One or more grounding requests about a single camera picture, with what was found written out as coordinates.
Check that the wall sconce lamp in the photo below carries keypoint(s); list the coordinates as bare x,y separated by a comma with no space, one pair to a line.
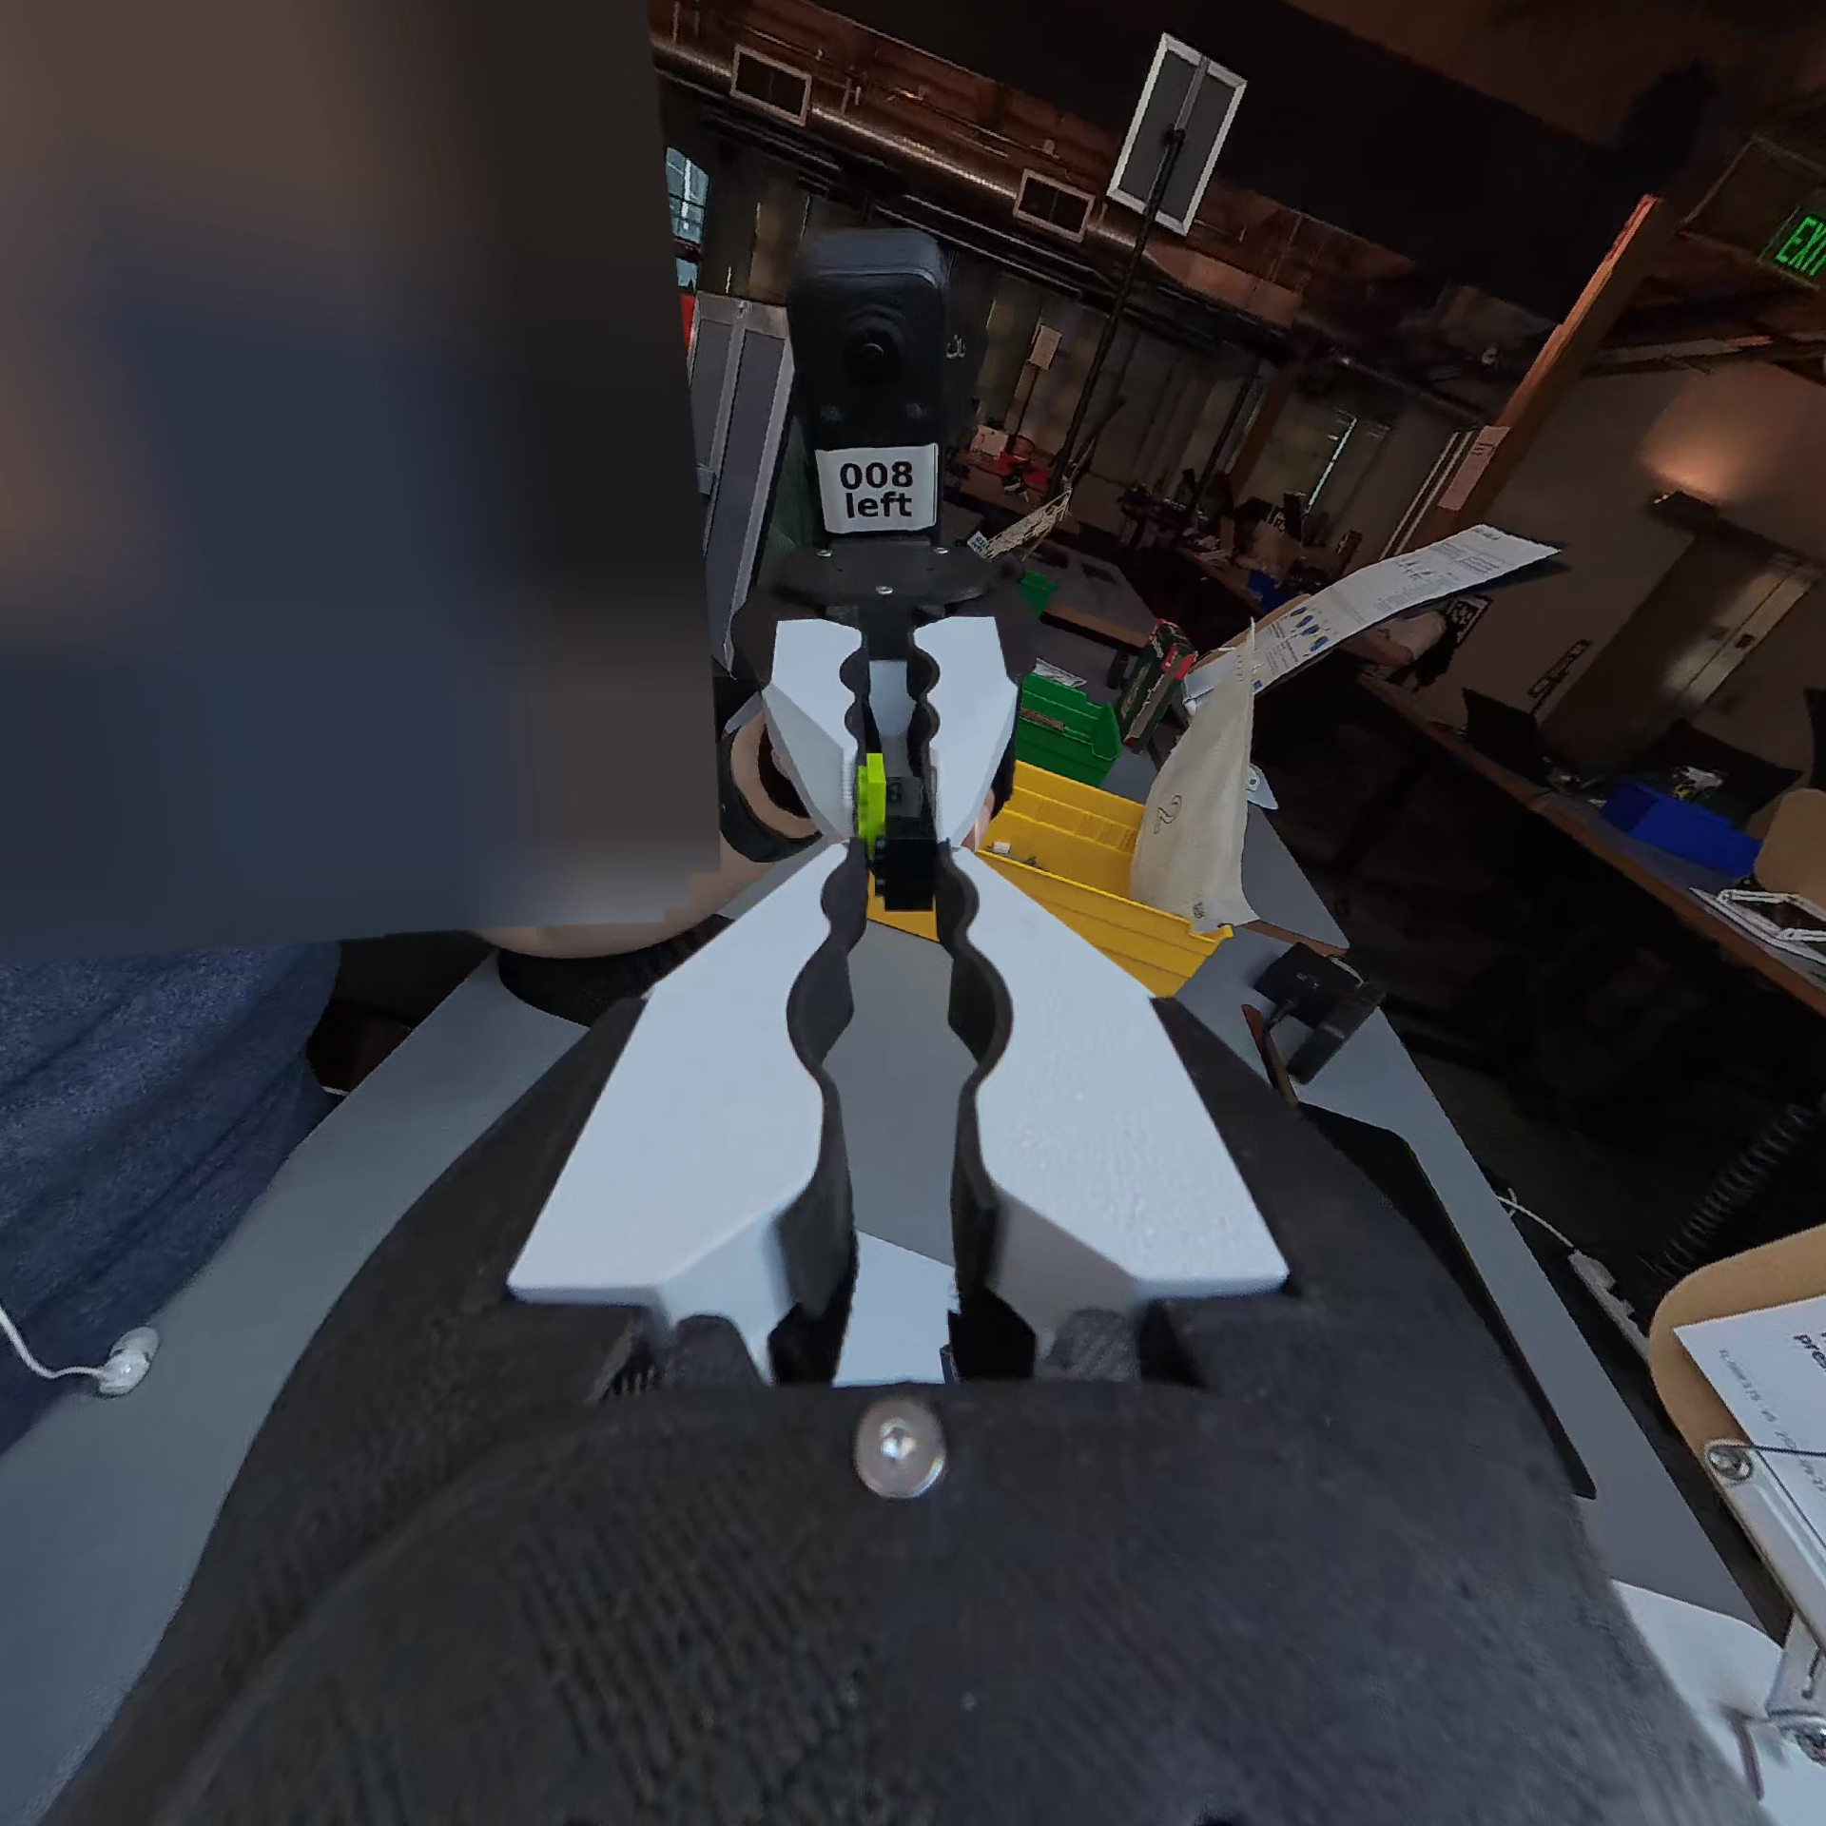
1693,499

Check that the black wristband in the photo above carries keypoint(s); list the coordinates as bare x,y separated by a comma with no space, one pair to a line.
743,840

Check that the blue plastic bin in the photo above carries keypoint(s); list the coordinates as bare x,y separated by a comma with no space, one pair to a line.
1683,824

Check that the green plastic bin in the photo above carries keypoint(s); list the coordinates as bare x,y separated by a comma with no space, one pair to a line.
1065,726

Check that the ceiling air vent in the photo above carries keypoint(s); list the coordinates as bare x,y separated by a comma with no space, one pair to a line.
1056,204
770,83

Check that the long printed leaflet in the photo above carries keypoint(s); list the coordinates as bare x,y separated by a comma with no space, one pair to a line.
1371,598

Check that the black mesh pad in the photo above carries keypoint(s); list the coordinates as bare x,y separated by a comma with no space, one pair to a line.
598,986

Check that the grey metal cabinet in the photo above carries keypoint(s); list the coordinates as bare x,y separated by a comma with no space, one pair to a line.
743,471

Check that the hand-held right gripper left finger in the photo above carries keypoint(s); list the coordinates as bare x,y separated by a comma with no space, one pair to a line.
685,1127

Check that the yellow plastic bin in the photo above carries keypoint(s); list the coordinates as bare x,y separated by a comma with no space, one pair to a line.
1085,870

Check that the black and lime brick assembly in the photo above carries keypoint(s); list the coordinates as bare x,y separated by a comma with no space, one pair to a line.
897,858

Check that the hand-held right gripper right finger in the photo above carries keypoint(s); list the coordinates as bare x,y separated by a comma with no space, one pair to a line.
1115,1127

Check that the grey desk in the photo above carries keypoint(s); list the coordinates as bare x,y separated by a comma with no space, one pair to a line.
214,1455

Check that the black desk clamp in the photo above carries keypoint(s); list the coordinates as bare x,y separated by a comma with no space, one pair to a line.
1321,1007

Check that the black flat panel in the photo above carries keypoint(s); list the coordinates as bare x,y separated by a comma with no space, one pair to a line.
1455,1284

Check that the white earphone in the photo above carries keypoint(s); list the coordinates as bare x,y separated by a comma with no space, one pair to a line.
129,1363

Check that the green exit sign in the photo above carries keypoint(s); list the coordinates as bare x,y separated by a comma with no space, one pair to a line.
1800,246

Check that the light panel on stand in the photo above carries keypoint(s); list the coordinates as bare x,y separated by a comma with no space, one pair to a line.
1177,130

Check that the white truss model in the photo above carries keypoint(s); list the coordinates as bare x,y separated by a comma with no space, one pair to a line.
1761,913

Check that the black laptop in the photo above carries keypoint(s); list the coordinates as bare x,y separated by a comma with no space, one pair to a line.
1505,735

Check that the person's left hand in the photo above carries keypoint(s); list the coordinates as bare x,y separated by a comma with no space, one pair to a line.
995,819

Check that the dark green and red box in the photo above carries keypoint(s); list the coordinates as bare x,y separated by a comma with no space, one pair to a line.
1159,686

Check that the white cloth bag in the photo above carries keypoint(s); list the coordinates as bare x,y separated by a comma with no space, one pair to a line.
1199,813

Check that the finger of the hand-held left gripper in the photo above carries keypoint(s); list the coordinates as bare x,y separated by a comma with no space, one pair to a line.
970,713
808,698

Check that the long wooden workbench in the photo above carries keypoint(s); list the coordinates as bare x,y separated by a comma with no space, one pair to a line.
1599,858

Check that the person's left forearm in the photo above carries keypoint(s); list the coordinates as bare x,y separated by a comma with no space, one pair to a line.
598,942

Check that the person's blue shirt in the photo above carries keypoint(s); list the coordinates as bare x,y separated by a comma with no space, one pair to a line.
129,1113

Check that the plywood chair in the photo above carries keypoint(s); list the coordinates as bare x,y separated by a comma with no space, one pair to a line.
1800,843

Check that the white sheet stand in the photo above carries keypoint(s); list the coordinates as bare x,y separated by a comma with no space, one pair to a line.
1698,1656

